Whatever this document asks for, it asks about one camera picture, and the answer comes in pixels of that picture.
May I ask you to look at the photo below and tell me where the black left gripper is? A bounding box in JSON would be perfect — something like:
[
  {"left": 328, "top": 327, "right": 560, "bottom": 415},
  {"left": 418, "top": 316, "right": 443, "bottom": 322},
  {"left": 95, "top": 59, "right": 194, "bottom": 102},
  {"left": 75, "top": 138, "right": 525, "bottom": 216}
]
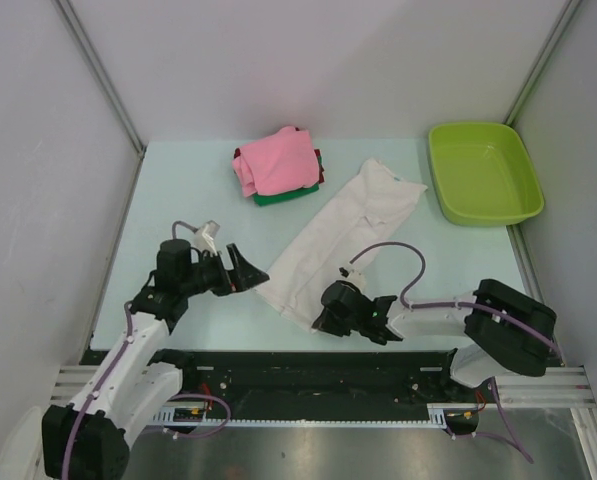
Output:
[{"left": 180, "top": 243, "right": 268, "bottom": 297}]

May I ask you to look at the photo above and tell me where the white t shirt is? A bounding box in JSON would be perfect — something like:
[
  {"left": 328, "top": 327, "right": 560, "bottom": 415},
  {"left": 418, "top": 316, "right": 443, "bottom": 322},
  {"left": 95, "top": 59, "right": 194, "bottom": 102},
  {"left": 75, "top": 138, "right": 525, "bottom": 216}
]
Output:
[{"left": 255, "top": 158, "right": 427, "bottom": 332}]

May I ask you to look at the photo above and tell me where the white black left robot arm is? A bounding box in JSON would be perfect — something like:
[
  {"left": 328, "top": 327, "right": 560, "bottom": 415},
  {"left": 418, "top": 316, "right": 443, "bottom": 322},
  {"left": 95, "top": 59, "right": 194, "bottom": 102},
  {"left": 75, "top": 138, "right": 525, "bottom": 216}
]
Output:
[{"left": 41, "top": 239, "right": 269, "bottom": 479}]

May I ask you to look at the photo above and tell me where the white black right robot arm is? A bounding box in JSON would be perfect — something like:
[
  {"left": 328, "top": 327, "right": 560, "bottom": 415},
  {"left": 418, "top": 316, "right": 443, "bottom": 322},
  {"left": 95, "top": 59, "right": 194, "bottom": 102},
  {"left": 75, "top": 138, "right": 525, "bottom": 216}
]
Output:
[{"left": 312, "top": 279, "right": 557, "bottom": 401}]

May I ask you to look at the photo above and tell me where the green folded t shirt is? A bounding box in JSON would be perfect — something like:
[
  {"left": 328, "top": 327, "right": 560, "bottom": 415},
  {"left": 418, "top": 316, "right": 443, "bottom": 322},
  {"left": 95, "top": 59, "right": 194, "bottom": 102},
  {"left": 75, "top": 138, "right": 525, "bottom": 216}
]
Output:
[{"left": 252, "top": 183, "right": 319, "bottom": 206}]

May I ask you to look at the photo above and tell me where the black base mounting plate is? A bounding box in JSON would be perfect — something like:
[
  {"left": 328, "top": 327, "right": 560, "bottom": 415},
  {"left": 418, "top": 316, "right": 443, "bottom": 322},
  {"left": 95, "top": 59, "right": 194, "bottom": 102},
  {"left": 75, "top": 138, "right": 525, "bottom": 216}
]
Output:
[{"left": 151, "top": 350, "right": 477, "bottom": 422}]

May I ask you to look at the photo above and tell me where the pink folded t shirt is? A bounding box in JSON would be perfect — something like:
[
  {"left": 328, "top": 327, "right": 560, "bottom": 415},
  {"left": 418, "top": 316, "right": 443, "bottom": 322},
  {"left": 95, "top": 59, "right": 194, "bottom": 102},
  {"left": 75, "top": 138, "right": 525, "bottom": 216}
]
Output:
[{"left": 232, "top": 126, "right": 321, "bottom": 198}]

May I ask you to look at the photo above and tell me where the lime green plastic basin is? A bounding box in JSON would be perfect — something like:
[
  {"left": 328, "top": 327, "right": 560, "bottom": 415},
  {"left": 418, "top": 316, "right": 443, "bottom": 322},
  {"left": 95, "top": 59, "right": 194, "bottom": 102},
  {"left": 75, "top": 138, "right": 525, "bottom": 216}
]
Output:
[{"left": 428, "top": 122, "right": 545, "bottom": 227}]

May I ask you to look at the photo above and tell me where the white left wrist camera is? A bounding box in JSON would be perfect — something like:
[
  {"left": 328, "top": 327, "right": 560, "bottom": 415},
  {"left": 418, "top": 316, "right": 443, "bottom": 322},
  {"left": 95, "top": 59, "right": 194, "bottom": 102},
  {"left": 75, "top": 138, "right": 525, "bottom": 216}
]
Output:
[{"left": 193, "top": 220, "right": 220, "bottom": 255}]

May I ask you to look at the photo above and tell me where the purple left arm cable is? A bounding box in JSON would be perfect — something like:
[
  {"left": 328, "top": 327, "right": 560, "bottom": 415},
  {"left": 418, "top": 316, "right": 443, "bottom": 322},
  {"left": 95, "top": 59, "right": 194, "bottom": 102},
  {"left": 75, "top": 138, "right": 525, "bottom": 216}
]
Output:
[{"left": 60, "top": 220, "right": 232, "bottom": 480}]

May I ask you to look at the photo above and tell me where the white slotted cable duct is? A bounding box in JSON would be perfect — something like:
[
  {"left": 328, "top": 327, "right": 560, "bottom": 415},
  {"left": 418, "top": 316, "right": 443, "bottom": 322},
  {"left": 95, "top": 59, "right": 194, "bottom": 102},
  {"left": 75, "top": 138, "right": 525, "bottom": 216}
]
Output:
[{"left": 150, "top": 403, "right": 479, "bottom": 430}]

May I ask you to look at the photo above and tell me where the aluminium frame rail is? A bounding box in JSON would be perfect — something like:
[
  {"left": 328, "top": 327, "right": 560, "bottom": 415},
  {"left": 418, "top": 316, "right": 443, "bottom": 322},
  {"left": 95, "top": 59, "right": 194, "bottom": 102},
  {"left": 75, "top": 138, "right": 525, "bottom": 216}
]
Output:
[{"left": 50, "top": 365, "right": 597, "bottom": 409}]

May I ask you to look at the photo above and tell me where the grey aluminium corner post right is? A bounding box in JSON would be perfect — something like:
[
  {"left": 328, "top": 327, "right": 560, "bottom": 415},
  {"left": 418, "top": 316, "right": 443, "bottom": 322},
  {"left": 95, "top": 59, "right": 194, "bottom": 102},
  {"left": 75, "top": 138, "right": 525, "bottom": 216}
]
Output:
[{"left": 503, "top": 0, "right": 586, "bottom": 128}]

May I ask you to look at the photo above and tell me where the grey aluminium corner post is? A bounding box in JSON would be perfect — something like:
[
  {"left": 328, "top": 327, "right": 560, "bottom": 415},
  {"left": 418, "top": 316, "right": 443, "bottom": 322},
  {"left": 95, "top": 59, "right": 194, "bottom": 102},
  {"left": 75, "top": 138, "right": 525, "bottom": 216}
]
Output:
[
  {"left": 51, "top": 0, "right": 146, "bottom": 159},
  {"left": 503, "top": 0, "right": 586, "bottom": 128}
]

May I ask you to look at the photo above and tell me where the grey aluminium corner post left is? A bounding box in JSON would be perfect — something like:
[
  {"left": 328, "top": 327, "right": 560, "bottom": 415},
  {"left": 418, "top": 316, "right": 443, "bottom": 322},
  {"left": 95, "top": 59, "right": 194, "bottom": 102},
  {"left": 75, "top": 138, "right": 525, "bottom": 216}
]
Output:
[{"left": 51, "top": 0, "right": 146, "bottom": 159}]

